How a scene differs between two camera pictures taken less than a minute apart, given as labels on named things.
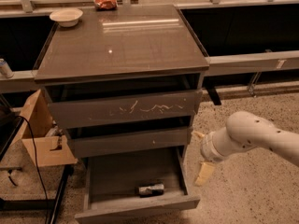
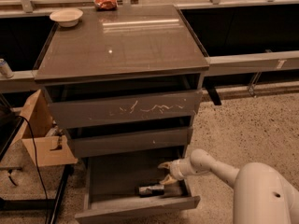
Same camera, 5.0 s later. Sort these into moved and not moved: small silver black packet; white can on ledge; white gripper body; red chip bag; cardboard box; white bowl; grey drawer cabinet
Moved: white gripper body
Not moved: grey drawer cabinet; white bowl; cardboard box; white can on ledge; red chip bag; small silver black packet
